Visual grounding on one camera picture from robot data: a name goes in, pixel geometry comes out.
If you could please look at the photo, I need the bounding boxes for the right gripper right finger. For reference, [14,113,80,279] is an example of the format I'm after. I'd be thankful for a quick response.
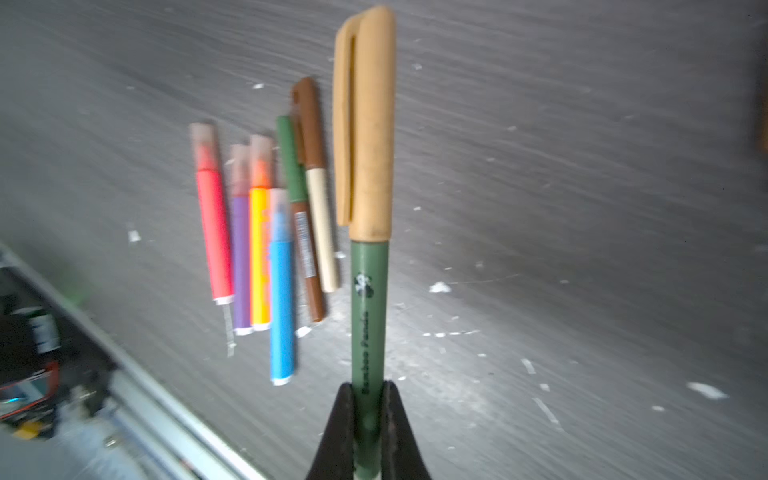
[380,380,431,480]

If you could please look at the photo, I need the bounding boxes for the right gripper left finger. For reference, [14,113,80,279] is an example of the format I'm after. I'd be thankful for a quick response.
[306,382,355,480]

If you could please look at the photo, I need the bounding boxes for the brown pen green cap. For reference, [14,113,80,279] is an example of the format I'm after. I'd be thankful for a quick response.
[276,115,326,323]

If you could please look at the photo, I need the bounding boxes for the cream pen brown cap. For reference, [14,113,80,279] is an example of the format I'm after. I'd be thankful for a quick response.
[291,77,340,293]

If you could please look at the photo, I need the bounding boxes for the green pen tan cap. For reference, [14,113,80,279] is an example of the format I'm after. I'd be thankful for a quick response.
[332,5,396,479]

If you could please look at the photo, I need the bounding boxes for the blue marker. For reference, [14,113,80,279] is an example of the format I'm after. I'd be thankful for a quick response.
[269,188,295,386]

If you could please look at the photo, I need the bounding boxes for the orange marker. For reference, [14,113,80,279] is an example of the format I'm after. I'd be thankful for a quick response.
[248,135,273,332]

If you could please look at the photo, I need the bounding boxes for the purple marker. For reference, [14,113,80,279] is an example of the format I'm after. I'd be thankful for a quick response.
[230,144,253,336]

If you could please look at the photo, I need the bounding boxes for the red marker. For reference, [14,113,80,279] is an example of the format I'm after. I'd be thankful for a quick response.
[190,122,234,305]

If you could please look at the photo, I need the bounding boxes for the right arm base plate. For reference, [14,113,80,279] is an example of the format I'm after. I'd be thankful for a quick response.
[1,268,114,440]

